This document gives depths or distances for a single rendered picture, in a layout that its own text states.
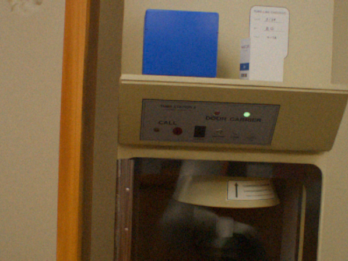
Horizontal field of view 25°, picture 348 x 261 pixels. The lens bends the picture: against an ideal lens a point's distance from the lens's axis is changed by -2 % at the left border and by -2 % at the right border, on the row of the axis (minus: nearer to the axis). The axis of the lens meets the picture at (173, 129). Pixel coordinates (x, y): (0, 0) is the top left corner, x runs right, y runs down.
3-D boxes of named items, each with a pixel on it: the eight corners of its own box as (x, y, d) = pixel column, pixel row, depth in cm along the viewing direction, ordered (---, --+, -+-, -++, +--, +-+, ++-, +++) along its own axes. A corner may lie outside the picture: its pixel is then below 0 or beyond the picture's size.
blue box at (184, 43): (141, 76, 115) (144, 15, 115) (208, 78, 116) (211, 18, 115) (143, 74, 105) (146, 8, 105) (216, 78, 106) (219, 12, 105)
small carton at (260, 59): (238, 80, 113) (240, 38, 113) (271, 81, 114) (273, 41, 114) (248, 80, 108) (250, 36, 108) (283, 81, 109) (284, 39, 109)
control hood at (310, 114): (116, 142, 116) (119, 74, 116) (329, 150, 118) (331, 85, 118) (115, 148, 105) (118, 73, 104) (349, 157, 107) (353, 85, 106)
